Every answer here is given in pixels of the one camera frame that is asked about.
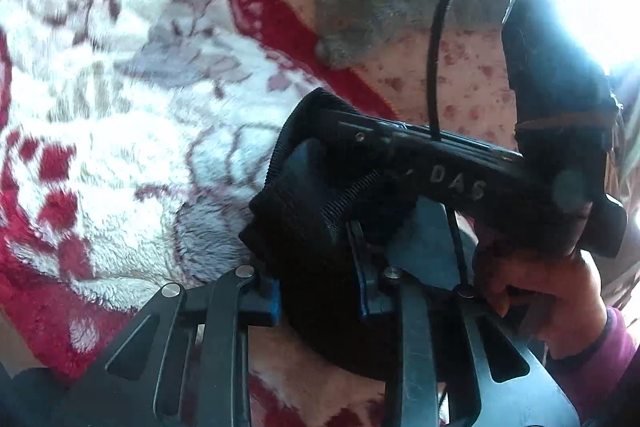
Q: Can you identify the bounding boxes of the person's right hand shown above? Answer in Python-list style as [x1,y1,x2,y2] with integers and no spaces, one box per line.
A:
[474,242,608,360]

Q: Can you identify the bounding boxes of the red white floral fleece blanket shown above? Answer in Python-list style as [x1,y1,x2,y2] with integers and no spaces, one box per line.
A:
[1,0,383,403]

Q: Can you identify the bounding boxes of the pink sleeve right forearm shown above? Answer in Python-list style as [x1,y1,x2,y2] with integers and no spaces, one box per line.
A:
[547,308,639,421]

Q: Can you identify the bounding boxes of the black knit pants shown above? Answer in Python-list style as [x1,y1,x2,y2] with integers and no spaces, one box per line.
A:
[238,86,482,381]

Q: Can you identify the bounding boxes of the black braided cable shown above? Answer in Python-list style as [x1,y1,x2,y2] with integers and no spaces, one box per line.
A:
[425,0,476,293]

